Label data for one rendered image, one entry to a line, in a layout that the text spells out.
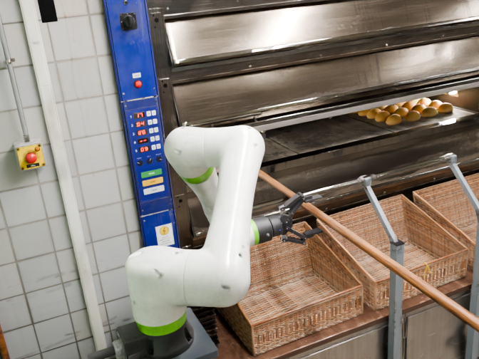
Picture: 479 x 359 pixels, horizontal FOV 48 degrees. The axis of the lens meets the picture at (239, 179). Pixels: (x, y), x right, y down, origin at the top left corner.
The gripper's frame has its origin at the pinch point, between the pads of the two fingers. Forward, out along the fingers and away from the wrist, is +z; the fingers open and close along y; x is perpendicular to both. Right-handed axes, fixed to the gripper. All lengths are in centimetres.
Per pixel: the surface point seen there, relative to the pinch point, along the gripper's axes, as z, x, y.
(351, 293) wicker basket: 22, -11, 48
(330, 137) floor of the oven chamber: 57, -80, 1
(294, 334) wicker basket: -7, -10, 58
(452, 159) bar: 86, -22, 3
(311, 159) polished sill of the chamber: 33, -60, 3
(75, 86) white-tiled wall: -70, -60, -49
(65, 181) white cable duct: -81, -58, -13
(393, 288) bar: 36, -1, 45
